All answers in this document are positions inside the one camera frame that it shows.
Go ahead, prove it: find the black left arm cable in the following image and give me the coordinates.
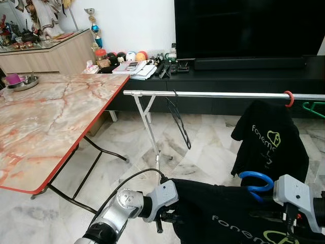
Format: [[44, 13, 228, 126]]
[[89, 169, 168, 234]]

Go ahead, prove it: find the light wooden cabinet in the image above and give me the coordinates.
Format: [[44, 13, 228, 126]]
[[0, 29, 110, 135]]

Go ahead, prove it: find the black soundbar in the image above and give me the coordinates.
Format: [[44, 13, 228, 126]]
[[194, 56, 305, 70]]

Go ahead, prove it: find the white robed statue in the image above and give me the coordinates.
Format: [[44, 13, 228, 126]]
[[15, 0, 67, 40]]

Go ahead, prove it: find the green plastic clothes hanger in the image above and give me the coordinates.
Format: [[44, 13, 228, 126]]
[[302, 101, 325, 118]]

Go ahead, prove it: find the black low TV console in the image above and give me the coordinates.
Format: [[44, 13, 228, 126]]
[[107, 55, 325, 116]]

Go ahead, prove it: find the black remote control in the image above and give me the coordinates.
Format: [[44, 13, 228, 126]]
[[158, 62, 172, 79]]

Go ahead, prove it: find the silver metal clothes rack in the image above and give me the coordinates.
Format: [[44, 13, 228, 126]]
[[123, 90, 325, 171]]

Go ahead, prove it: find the stack of papers and booklets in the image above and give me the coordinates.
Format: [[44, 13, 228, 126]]
[[112, 61, 158, 80]]

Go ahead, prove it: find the black printed T-shirt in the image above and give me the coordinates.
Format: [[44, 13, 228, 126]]
[[231, 100, 309, 184], [168, 178, 325, 244]]

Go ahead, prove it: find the pink tissue pack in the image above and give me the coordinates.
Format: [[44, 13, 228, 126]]
[[84, 60, 101, 74]]

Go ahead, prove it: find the small black box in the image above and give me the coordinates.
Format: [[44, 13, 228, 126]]
[[176, 61, 190, 73]]

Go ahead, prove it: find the black clothes hanger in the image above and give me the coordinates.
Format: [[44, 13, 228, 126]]
[[165, 90, 192, 150]]

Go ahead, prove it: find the marble-pattern folding table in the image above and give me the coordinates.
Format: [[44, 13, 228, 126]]
[[0, 73, 131, 214]]

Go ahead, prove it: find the black flat television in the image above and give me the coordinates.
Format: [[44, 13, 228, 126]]
[[174, 0, 325, 60]]

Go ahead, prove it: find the steel bowl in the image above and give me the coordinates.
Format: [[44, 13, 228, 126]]
[[6, 76, 39, 92]]

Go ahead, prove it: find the blue plastic clothes hanger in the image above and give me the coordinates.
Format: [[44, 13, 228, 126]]
[[239, 171, 275, 202]]

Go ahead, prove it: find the red-lidded jar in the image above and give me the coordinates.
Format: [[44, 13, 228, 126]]
[[94, 48, 111, 69]]

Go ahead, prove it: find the green bottle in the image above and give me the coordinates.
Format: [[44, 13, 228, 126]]
[[169, 43, 178, 63]]

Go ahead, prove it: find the red plastic clothes hanger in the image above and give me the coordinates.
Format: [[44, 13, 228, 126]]
[[284, 90, 295, 108]]

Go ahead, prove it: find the gold and blue trophy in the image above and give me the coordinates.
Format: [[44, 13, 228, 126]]
[[84, 8, 104, 50]]

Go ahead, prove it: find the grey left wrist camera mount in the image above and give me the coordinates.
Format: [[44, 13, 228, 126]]
[[142, 179, 179, 223]]

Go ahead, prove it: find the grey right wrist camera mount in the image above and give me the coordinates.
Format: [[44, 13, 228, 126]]
[[273, 174, 323, 234]]

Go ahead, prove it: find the purple cup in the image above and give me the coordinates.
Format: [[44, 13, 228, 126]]
[[4, 74, 22, 86]]

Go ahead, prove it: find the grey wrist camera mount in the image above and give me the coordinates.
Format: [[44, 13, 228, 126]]
[[273, 174, 323, 234], [142, 179, 179, 223]]

